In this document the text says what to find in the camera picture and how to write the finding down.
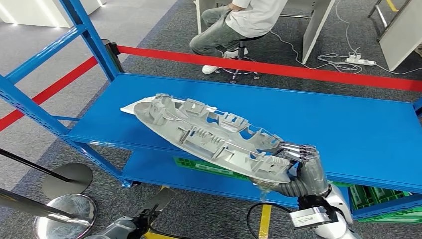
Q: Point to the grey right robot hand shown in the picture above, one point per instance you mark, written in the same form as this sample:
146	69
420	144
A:
315	175

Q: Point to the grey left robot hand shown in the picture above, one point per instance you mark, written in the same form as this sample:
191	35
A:
161	199

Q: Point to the grey plastic wheel hubcap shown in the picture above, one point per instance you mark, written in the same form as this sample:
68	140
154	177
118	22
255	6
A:
204	145

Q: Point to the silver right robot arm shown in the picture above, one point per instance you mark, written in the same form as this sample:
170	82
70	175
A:
341	207

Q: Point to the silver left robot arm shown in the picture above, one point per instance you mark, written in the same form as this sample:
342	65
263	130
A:
112	229

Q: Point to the blue metal shelf rack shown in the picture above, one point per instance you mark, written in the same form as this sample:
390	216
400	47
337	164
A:
329	115

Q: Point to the white curved plastic part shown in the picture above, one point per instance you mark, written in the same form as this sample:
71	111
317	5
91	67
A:
128	108

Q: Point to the green plastic crate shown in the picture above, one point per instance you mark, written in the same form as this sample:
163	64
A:
336	183
379	196
395	217

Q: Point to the yellow floor tape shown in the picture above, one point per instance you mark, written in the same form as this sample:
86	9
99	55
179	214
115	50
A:
158	236
264	221

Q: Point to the green crate with white label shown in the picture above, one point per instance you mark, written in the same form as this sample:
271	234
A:
197	165

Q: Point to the black stanchion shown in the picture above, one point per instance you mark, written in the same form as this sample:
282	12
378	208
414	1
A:
69	178

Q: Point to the chrome stanchion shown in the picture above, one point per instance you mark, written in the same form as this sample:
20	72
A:
66	214

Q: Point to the red barrier belt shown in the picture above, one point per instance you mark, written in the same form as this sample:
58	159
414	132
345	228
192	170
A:
49	91
263	67

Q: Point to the white power strip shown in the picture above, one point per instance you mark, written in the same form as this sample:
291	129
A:
360	60

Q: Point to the black stool with chrome base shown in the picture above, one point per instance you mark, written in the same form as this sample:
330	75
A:
242	49

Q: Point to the beige cardboard stack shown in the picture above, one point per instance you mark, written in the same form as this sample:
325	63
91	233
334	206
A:
419	51

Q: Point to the white board panel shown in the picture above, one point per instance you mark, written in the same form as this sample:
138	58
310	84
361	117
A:
402	36

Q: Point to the person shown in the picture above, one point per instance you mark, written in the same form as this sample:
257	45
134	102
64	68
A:
254	19

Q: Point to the white display counter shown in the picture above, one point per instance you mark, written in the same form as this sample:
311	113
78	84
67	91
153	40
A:
39	13

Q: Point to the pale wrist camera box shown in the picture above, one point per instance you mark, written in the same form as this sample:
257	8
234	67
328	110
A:
310	217

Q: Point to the black barrier post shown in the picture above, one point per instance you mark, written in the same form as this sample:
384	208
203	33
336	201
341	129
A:
114	58

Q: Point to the grey metal frame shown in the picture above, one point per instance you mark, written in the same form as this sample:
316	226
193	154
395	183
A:
381	18

